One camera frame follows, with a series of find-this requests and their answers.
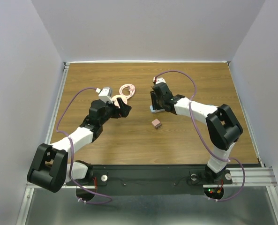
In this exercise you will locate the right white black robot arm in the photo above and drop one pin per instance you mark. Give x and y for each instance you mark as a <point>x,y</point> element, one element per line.
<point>223,126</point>

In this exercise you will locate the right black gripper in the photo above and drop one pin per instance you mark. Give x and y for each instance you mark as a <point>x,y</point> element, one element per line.
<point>156,105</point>

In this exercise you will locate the pink cube adapter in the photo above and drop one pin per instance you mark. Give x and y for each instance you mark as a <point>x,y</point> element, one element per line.
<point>156,124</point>

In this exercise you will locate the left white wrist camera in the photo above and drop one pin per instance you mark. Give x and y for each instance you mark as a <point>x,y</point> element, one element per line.
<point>105,94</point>

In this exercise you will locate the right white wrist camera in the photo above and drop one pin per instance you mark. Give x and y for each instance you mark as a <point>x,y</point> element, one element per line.
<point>157,80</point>

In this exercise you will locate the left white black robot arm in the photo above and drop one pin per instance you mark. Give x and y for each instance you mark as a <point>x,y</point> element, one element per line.
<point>53,164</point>

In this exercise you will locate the blue power strip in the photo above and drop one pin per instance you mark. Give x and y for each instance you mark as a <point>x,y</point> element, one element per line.
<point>153,111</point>

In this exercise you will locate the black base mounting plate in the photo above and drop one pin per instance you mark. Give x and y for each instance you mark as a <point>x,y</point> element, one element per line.
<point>115,180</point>

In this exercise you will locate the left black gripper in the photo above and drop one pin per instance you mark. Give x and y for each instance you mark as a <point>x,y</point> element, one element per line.
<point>123,112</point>

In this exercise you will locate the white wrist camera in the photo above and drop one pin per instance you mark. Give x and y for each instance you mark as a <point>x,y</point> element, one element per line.
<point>105,94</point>
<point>157,80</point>

